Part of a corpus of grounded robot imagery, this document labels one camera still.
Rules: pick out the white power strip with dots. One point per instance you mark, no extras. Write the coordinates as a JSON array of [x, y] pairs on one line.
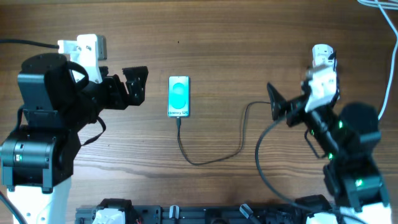
[[323, 54]]

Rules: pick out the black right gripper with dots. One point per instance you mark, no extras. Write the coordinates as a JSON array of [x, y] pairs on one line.
[[296, 106]]

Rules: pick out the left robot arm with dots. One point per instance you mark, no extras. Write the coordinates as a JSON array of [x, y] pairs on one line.
[[59, 100]]

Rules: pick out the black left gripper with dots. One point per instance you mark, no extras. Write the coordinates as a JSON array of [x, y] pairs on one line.
[[120, 98]]

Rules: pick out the turquoise screen Galaxy smartphone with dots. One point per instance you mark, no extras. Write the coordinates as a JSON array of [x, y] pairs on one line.
[[179, 96]]

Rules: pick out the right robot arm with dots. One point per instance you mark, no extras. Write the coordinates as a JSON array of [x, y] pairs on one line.
[[347, 139]]

